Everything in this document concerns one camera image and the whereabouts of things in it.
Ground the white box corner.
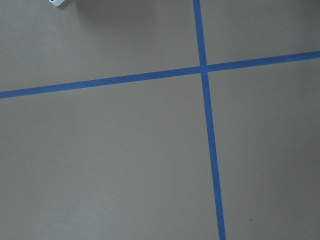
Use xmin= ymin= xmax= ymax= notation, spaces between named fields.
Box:
xmin=49 ymin=0 xmax=65 ymax=7

